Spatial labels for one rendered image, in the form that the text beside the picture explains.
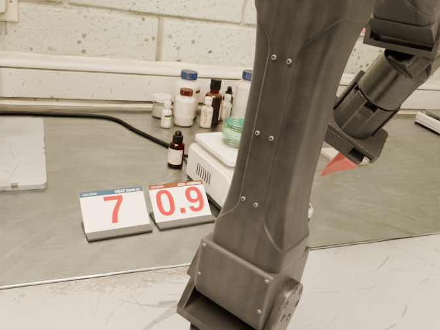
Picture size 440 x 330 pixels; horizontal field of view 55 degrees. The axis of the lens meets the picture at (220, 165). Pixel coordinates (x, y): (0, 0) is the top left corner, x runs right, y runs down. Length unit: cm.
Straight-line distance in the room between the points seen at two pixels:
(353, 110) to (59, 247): 41
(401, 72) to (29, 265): 48
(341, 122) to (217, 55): 69
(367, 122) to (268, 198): 28
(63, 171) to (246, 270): 51
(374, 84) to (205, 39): 72
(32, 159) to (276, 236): 57
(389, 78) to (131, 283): 38
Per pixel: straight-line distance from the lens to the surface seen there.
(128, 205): 63
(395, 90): 53
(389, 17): 49
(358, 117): 55
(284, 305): 34
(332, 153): 101
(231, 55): 122
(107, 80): 110
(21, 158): 80
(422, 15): 46
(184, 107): 101
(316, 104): 28
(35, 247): 59
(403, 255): 71
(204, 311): 38
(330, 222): 73
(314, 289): 57
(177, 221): 64
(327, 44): 26
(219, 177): 67
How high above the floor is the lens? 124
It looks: 24 degrees down
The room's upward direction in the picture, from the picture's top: 9 degrees clockwise
